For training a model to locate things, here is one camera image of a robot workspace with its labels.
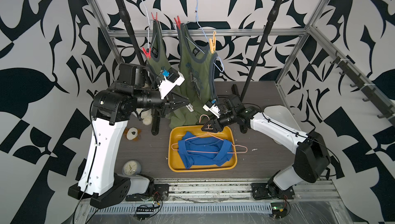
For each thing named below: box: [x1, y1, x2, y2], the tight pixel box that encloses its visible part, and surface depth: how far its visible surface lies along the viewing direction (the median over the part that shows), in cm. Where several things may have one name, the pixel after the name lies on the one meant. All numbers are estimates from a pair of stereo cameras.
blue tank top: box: [177, 131, 233, 170], surface depth 82 cm
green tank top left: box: [147, 19, 174, 78], surface depth 74 cm
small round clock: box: [122, 159, 142, 176], surface depth 80 cm
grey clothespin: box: [185, 102, 194, 112], surface depth 56 cm
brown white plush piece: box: [124, 126, 142, 141], surface depth 93 cm
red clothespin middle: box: [173, 15, 182, 30], surface depth 70 cm
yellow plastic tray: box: [167, 125, 238, 173], surface depth 83 cm
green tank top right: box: [166, 23, 218, 129], surface depth 74 cm
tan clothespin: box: [208, 30, 217, 54], surface depth 58 cm
